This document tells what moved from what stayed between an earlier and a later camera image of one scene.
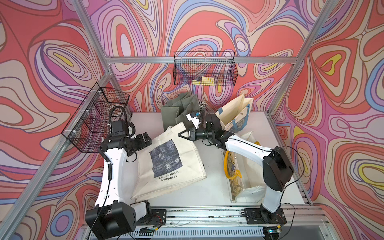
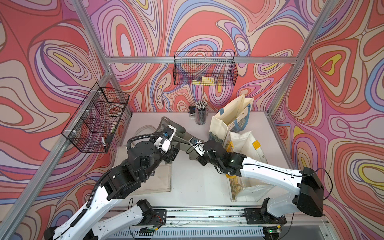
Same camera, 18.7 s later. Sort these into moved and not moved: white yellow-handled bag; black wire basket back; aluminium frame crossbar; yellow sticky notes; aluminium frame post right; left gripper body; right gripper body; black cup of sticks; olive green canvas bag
Moved: left gripper body; olive green canvas bag; right gripper body
Not moved: yellow sticky notes; aluminium frame crossbar; black cup of sticks; white yellow-handled bag; aluminium frame post right; black wire basket back
